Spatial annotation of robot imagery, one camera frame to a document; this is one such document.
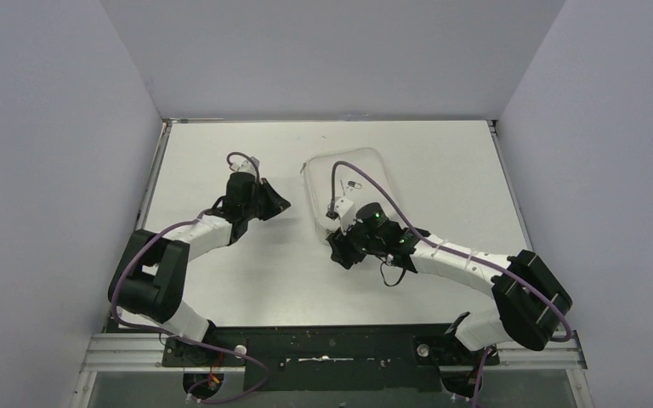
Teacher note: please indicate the left side frame rail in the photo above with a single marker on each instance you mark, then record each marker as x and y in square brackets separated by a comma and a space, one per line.
[123, 352]

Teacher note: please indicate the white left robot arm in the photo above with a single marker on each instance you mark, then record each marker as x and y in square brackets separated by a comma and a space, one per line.
[147, 288]

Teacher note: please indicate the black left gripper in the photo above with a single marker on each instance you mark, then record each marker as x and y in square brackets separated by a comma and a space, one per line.
[264, 199]

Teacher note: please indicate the grey storage box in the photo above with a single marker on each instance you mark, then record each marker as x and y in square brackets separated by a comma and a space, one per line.
[347, 183]

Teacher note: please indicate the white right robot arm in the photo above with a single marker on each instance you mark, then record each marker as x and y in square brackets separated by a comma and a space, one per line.
[529, 303]

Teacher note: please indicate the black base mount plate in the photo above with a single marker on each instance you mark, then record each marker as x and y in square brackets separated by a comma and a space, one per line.
[421, 357]

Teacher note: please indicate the aluminium frame rail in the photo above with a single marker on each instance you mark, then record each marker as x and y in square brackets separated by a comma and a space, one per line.
[556, 356]

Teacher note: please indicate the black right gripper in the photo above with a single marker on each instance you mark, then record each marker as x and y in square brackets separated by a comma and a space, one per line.
[344, 250]

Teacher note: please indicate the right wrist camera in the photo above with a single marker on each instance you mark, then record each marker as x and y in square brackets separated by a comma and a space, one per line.
[343, 210]

